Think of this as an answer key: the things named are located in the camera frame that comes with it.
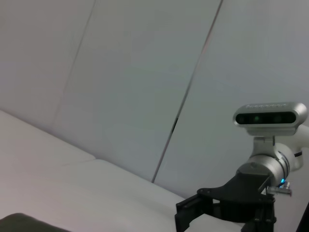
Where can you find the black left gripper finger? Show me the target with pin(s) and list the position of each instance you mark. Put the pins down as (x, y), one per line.
(304, 218)

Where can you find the dark green shirt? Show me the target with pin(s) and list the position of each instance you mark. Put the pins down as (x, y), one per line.
(21, 223)

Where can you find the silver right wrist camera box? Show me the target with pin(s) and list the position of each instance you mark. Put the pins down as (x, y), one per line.
(268, 118)

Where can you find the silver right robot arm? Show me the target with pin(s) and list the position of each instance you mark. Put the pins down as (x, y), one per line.
(277, 164)

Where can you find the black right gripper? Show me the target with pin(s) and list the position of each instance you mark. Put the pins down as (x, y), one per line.
(239, 191)

